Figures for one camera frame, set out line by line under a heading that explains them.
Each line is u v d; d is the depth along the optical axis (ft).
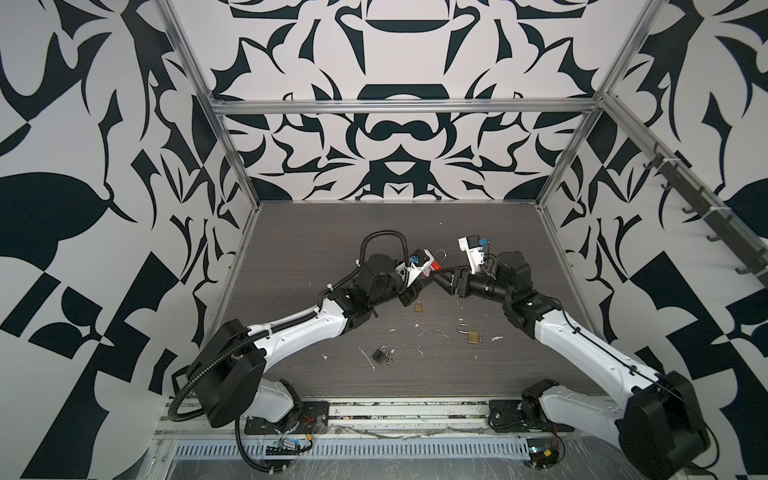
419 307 3.07
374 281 1.95
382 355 2.75
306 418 2.39
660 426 1.31
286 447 2.27
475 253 2.33
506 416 2.44
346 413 2.50
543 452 2.34
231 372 1.37
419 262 2.13
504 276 2.04
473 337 2.85
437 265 2.43
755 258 1.65
